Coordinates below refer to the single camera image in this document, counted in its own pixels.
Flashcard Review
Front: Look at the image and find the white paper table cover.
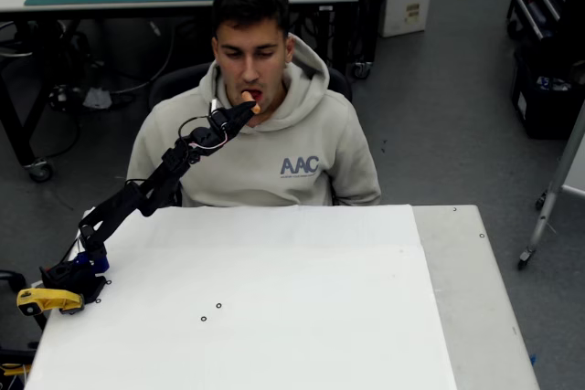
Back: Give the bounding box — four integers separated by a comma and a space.
23, 204, 458, 390

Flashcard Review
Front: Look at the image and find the black camera cable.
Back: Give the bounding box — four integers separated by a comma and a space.
177, 113, 214, 144

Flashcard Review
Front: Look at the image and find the orange carrot piece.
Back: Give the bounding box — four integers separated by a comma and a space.
241, 91, 261, 115

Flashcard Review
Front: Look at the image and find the man in beige hoodie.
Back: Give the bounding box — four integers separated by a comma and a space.
126, 0, 383, 207

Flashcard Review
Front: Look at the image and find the black storage bin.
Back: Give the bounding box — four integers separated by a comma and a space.
510, 45, 585, 140

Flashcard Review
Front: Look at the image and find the black round floor device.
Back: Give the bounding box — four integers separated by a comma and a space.
48, 83, 74, 111

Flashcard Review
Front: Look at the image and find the white plastic bag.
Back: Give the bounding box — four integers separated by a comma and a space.
82, 87, 113, 111

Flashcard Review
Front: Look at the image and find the yellow clamp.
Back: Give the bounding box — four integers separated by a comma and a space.
16, 288, 86, 317

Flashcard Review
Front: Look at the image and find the black and yellow tool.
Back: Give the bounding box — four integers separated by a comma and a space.
0, 347, 38, 378

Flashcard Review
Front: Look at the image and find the grey metal stand leg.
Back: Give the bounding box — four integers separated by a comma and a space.
516, 97, 585, 271

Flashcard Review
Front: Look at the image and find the black office chair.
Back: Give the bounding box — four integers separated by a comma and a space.
149, 60, 353, 206

